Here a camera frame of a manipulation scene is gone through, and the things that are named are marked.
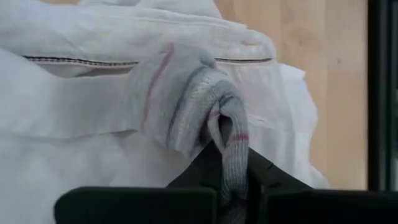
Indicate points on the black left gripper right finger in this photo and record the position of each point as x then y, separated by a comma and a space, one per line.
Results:
311, 208

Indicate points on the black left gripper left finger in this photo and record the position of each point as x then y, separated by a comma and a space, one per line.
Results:
140, 205

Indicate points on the grey striped sock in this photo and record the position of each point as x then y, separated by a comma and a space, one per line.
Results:
192, 102

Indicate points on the white garment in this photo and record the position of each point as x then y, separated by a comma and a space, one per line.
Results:
62, 109

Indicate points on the black aluminium frame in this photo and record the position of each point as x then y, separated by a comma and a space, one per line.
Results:
377, 93

